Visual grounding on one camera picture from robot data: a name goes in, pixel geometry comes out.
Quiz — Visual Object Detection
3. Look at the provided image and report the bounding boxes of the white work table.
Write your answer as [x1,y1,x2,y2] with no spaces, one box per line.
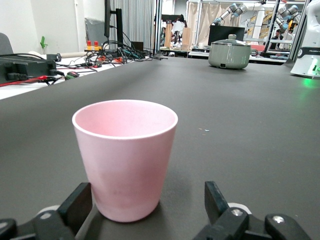
[0,51,151,101]

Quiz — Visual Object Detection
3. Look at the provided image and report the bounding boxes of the beige curtain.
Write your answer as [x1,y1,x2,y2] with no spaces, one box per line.
[187,2,237,47]

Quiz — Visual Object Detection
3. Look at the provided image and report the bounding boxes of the grey-green cooking pot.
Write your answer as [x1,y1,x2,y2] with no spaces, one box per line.
[208,34,252,70]

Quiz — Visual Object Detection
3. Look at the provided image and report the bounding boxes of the black computer monitor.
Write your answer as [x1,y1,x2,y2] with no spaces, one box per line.
[207,24,246,47]

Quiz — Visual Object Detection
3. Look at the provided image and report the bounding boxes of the white paper roll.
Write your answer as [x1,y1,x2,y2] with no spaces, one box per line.
[59,51,87,59]

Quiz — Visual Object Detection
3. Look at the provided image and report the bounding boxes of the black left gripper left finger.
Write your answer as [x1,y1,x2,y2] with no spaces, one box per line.
[0,182,93,240]

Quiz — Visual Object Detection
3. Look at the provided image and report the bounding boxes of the seated person dark clothes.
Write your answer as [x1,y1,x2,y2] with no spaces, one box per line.
[271,28,286,50]

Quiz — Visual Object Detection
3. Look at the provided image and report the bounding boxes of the dark grey table mat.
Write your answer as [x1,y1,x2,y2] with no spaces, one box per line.
[0,56,320,240]

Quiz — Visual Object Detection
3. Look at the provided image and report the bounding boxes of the tangled black cable bundle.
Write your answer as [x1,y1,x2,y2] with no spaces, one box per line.
[83,39,168,74]

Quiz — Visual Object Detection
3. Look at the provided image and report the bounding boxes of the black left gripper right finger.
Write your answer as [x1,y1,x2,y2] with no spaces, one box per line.
[192,180,312,240]

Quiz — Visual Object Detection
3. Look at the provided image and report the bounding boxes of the black monitor stand pole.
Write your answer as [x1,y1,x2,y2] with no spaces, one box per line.
[104,0,124,47]

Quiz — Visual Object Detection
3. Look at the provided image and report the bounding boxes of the small green clip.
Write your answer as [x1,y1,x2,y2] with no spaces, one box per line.
[39,36,48,55]

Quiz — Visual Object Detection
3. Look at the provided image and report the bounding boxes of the grey chair back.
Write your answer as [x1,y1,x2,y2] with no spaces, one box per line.
[0,32,15,56]

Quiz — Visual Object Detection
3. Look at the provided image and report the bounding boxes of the black power supply box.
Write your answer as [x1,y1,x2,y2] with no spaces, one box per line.
[0,55,57,85]

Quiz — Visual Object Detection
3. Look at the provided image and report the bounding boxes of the red wire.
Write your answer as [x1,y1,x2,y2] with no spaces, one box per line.
[0,75,54,88]

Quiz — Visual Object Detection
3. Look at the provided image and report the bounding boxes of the pink plastic cup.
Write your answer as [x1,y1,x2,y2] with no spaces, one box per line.
[71,99,179,223]

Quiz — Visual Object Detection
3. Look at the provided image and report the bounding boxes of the tall wooden box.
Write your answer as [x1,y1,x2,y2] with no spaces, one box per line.
[181,26,191,51]

